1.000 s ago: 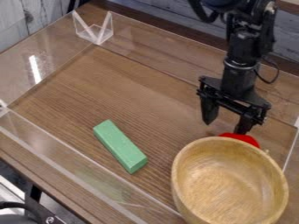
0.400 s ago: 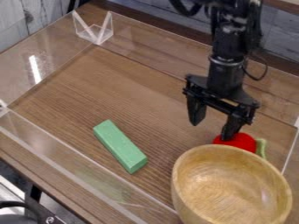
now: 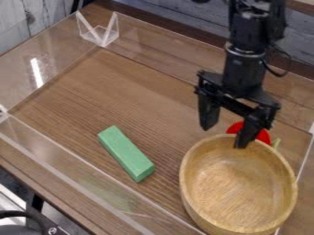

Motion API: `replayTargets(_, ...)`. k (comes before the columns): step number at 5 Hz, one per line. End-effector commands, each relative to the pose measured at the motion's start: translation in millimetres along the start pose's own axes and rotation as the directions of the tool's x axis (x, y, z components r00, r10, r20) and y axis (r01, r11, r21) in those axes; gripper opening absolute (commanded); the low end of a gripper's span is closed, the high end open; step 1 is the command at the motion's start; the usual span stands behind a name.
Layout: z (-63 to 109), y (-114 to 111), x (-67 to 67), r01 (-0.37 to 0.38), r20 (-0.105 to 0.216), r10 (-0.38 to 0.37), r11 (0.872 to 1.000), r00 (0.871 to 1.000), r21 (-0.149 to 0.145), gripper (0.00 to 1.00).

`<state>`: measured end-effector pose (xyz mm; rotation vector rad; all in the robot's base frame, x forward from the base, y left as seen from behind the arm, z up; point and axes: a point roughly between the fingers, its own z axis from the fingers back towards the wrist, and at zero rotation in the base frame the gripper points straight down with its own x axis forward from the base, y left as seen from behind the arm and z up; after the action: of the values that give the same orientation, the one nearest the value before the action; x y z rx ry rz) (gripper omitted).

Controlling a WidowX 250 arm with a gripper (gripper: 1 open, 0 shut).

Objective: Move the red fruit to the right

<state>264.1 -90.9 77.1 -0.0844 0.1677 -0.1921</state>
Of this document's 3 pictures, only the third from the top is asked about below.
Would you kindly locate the wooden bowl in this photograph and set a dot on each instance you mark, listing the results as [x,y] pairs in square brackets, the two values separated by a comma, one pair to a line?
[239,191]

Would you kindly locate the black table leg bracket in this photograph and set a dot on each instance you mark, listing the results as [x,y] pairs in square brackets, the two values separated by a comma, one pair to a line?
[38,221]

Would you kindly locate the clear acrylic corner bracket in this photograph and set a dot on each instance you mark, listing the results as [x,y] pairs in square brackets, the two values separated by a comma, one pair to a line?
[100,35]

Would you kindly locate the green rectangular block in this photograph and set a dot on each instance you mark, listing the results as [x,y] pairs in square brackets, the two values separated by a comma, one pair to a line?
[126,153]

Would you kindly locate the red plush fruit green leaf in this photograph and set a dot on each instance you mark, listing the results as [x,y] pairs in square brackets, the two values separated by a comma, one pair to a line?
[264,136]

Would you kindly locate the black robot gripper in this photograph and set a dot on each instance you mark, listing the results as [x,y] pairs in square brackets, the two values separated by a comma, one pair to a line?
[237,91]

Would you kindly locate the clear acrylic tray walls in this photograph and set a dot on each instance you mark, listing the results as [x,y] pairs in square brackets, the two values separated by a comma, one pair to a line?
[65,90]

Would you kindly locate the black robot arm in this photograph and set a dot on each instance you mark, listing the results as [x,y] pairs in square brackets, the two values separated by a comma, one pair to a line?
[257,27]

